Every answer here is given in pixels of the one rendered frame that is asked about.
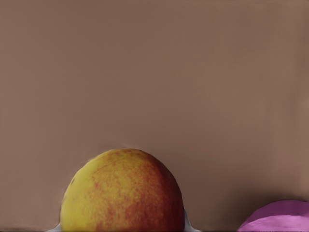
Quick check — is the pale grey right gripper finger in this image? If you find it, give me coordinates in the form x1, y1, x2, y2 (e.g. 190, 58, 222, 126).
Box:
183, 209, 195, 231

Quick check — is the yellow red apple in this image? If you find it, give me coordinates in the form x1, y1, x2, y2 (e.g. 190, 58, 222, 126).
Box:
59, 148, 186, 232

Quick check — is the purple bowl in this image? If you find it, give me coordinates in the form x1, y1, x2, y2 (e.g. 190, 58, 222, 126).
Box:
237, 199, 309, 232

